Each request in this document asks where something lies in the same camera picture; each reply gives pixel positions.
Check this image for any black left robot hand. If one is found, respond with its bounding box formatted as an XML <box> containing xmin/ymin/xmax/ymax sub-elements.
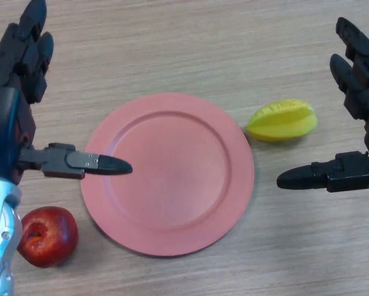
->
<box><xmin>0</xmin><ymin>0</ymin><xmax>133</xmax><ymax>186</ymax></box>

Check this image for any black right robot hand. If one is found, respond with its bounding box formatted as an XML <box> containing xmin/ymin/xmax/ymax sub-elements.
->
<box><xmin>276</xmin><ymin>17</ymin><xmax>369</xmax><ymax>194</ymax></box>

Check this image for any yellow starfruit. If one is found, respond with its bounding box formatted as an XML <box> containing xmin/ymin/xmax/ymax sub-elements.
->
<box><xmin>247</xmin><ymin>98</ymin><xmax>318</xmax><ymax>142</ymax></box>

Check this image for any pink round plate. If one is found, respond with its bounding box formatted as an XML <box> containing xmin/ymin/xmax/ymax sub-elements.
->
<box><xmin>80</xmin><ymin>92</ymin><xmax>255</xmax><ymax>258</ymax></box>

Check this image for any red apple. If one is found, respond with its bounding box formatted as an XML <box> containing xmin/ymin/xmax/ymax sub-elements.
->
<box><xmin>17</xmin><ymin>206</ymin><xmax>79</xmax><ymax>268</ymax></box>

